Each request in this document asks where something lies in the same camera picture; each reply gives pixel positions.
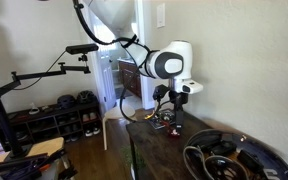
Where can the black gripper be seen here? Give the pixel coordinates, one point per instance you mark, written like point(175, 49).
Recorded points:
point(178, 100)

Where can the red bike light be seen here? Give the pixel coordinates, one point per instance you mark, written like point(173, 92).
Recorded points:
point(173, 133)

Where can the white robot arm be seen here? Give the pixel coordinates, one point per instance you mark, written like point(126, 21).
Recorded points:
point(173, 62)

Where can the blue rectangular tray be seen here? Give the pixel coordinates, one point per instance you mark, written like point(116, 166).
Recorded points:
point(163, 118)

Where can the white round stool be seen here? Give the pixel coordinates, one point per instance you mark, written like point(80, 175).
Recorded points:
point(116, 113)

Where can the black bike helmet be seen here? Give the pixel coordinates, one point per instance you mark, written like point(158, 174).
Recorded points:
point(66, 101)
point(85, 97)

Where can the dark shoe shelf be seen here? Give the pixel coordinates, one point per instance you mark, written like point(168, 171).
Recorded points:
point(71, 123)

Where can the black clip mount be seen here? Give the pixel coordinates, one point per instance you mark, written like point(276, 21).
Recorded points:
point(224, 148)

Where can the white light switch plate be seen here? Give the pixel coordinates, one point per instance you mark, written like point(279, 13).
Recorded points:
point(160, 15)

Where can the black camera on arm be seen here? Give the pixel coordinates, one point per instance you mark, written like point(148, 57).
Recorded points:
point(81, 49)

